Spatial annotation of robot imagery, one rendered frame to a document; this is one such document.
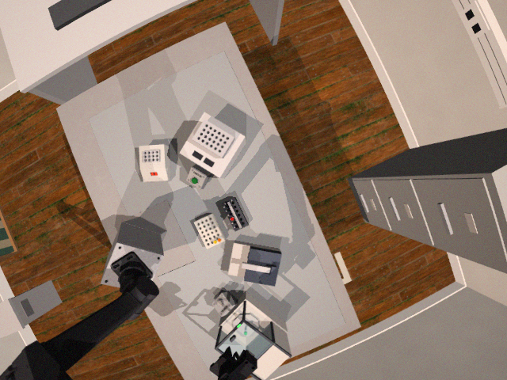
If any grey flat mat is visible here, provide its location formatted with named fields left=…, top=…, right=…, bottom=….
left=89, top=51, right=345, bottom=377

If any white tube rack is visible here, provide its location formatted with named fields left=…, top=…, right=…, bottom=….
left=194, top=213, right=226, bottom=249

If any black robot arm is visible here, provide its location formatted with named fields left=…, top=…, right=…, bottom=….
left=0, top=251, right=257, bottom=380

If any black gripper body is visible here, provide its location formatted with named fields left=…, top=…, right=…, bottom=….
left=209, top=353, right=236, bottom=380

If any cream block with round holes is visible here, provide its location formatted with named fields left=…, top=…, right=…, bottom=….
left=139, top=144, right=171, bottom=182

